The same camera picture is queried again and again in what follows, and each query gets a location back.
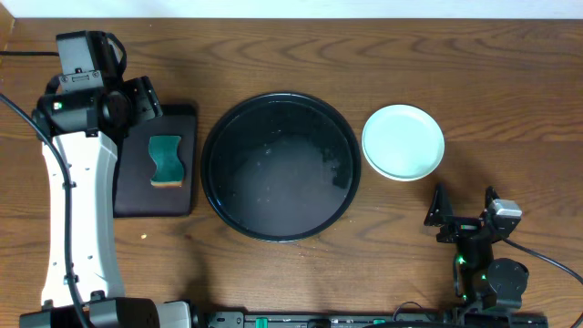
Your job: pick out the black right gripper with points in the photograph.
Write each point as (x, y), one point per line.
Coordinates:
(461, 227)

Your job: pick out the black round tray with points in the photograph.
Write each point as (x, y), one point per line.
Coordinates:
(281, 166)

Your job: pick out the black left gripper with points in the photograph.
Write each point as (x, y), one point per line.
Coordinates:
(147, 98)

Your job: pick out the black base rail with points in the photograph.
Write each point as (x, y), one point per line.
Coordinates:
(400, 319)

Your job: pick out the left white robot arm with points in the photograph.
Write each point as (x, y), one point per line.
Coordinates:
(83, 286)

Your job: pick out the green scrubbing sponge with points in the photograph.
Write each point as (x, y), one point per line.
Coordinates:
(164, 152)

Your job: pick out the black rectangular tray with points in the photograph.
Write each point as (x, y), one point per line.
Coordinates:
(134, 196)

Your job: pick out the mint green plate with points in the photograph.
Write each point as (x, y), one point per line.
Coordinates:
(402, 142)

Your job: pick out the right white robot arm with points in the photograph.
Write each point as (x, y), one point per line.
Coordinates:
(488, 286)

